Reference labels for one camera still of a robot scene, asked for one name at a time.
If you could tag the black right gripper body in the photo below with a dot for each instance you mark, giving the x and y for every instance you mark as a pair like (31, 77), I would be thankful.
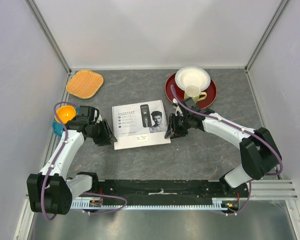
(179, 125)

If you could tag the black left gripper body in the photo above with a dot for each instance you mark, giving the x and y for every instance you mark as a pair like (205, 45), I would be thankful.
(100, 133)

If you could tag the white cardboard box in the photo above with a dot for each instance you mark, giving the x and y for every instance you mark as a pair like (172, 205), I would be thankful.
(139, 125)

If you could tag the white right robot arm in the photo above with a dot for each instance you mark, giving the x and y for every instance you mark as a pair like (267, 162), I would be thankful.
(258, 152)

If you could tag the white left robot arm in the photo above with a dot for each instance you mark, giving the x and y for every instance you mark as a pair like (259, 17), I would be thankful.
(49, 191)

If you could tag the light green mug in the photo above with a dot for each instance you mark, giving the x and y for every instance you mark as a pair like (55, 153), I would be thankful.
(195, 93)

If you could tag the orange small bowl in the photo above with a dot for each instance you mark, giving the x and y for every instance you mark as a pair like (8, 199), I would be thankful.
(65, 113)

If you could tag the teal dotted plate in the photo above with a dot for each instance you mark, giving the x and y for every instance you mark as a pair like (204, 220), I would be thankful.
(58, 128)

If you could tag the red round plate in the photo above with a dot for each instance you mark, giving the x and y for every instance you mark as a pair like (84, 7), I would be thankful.
(210, 98)

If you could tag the woven orange tray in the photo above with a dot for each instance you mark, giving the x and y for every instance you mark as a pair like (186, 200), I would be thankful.
(84, 84)

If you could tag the white ceramic bowl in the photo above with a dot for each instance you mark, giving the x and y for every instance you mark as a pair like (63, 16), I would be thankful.
(192, 75)

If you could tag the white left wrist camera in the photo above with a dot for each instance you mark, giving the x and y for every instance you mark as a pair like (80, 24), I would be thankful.
(97, 116)

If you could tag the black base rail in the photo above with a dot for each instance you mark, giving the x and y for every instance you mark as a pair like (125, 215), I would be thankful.
(167, 191)

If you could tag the light blue cable duct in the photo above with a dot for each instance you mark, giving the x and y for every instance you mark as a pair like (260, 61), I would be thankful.
(91, 204)

